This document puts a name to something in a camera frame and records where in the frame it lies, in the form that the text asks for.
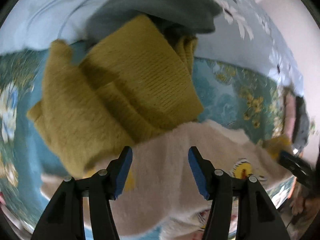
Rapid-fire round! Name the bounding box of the grey green garment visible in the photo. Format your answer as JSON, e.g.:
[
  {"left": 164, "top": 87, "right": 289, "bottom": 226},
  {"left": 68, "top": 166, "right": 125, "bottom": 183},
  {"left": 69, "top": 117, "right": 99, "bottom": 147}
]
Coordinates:
[{"left": 85, "top": 0, "right": 222, "bottom": 48}]

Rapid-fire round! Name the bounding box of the light blue floral quilt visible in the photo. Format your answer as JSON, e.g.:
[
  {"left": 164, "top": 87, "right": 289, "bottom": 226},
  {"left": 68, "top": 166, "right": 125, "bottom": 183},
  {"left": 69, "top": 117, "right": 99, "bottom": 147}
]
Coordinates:
[{"left": 1, "top": 0, "right": 304, "bottom": 96}]

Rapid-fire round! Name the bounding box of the dark grey folded garment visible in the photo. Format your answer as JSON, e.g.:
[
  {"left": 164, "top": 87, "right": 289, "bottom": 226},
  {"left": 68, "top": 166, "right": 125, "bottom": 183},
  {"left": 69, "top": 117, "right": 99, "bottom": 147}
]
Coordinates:
[{"left": 292, "top": 96, "right": 310, "bottom": 151}]

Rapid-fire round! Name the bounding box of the mustard yellow knit sweater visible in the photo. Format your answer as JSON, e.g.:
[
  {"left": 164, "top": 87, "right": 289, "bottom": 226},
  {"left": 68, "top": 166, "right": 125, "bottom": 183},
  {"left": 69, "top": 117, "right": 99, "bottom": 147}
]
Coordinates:
[{"left": 27, "top": 15, "right": 203, "bottom": 178}]

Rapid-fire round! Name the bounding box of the pink folded cloth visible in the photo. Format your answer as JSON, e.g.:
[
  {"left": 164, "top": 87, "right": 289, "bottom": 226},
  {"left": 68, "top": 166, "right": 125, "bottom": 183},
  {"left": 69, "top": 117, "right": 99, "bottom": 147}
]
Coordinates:
[{"left": 284, "top": 92, "right": 296, "bottom": 141}]

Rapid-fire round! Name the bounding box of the cream fuzzy cartoon sweater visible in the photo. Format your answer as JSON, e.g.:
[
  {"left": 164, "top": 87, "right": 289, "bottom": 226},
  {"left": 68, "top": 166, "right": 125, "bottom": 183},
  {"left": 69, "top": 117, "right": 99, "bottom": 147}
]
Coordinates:
[{"left": 111, "top": 120, "right": 290, "bottom": 239}]

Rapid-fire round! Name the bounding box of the teal floral bed sheet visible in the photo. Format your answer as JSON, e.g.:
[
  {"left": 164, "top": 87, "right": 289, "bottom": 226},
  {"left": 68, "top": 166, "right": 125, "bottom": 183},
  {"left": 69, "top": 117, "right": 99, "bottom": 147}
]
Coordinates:
[{"left": 1, "top": 50, "right": 285, "bottom": 230}]

